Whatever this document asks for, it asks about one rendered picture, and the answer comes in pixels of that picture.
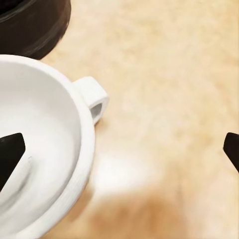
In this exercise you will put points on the coffee cup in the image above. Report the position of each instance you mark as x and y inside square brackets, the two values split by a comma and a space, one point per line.
[57, 119]

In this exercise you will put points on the countertop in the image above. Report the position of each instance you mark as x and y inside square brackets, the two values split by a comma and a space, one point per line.
[171, 69]

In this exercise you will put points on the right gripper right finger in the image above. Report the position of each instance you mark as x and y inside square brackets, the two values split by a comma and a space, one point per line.
[231, 148]

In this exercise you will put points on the electric kettle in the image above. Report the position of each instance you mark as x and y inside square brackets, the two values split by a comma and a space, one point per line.
[32, 28]

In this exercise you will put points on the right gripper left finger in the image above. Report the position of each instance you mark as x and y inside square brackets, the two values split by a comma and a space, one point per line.
[12, 148]

